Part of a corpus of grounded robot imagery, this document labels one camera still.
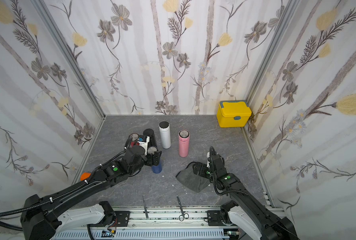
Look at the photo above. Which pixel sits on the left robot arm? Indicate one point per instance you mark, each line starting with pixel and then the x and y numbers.
pixel 40 218

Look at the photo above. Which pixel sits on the white thermos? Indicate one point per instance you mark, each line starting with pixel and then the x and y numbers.
pixel 165 134

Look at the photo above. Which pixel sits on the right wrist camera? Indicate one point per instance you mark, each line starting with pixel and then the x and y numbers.
pixel 208 159

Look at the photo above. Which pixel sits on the scissors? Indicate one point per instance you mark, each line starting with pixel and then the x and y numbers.
pixel 183 215

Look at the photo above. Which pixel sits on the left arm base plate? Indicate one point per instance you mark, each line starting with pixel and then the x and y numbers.
pixel 120 219

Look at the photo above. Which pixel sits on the blue thermos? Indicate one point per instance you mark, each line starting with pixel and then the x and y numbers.
pixel 157 168

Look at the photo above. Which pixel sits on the metal tweezers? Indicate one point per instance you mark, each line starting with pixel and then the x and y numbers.
pixel 145 208

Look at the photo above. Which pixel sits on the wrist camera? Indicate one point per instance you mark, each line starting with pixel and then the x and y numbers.
pixel 208 159
pixel 143 141

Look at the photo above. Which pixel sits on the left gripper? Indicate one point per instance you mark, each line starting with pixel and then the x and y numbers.
pixel 157 158

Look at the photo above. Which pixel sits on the orange cap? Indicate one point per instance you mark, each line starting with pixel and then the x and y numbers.
pixel 84 176

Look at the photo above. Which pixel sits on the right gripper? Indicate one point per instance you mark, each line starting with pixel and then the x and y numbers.
pixel 213 160

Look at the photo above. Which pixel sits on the black thermos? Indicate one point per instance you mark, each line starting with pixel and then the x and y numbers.
pixel 152 144

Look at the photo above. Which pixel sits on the red thermos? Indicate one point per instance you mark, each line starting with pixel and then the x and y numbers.
pixel 134 139

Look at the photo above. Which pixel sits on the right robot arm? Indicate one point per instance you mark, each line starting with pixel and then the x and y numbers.
pixel 244 210

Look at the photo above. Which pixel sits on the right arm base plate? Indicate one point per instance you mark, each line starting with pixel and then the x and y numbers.
pixel 215 218

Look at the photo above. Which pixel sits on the pink thermos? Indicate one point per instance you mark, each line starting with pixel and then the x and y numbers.
pixel 183 140

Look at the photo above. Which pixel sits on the yellow lidded box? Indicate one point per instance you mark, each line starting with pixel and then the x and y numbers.
pixel 233 114

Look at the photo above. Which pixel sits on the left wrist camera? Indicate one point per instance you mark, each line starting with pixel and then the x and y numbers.
pixel 143 141

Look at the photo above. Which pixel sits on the aluminium front rail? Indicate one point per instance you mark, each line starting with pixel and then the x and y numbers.
pixel 163 224

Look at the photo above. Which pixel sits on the grey cloth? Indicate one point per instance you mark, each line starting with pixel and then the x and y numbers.
pixel 192 181

